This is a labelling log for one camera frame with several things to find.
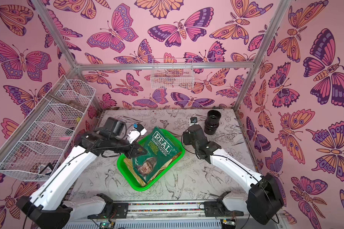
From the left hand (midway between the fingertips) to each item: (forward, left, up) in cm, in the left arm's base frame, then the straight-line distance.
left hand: (147, 150), depth 67 cm
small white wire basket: (+54, -9, +8) cm, 55 cm away
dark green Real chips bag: (+4, -6, -6) cm, 9 cm away
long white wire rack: (-3, +51, +1) cm, 51 cm away
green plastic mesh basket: (-4, +15, -19) cm, 25 cm away
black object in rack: (-7, +44, -1) cm, 45 cm away
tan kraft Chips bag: (+2, +14, -19) cm, 24 cm away
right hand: (+15, -20, -7) cm, 26 cm away
